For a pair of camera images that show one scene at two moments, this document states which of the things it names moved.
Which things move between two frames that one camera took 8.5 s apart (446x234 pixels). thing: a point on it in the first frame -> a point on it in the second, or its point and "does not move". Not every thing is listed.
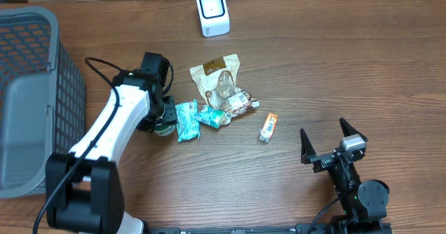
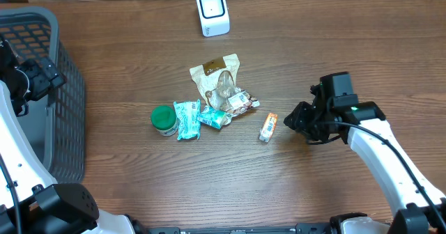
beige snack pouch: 217,81 does not move
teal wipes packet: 187,120 does not move
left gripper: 171,115 -> 43,84
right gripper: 323,161 -> 300,125
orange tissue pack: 267,129 does not move
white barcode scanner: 213,12 does not move
